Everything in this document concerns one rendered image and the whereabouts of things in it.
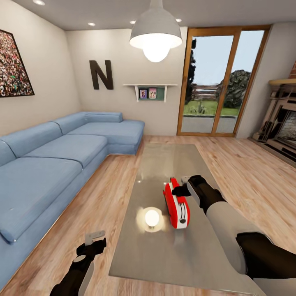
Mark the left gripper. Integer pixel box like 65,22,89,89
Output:
76,238,106,256

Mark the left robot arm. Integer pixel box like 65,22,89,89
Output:
50,230,106,296

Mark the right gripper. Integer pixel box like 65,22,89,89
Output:
171,185,190,197

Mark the radio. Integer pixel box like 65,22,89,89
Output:
163,178,190,229

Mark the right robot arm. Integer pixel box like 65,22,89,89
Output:
171,175,296,296

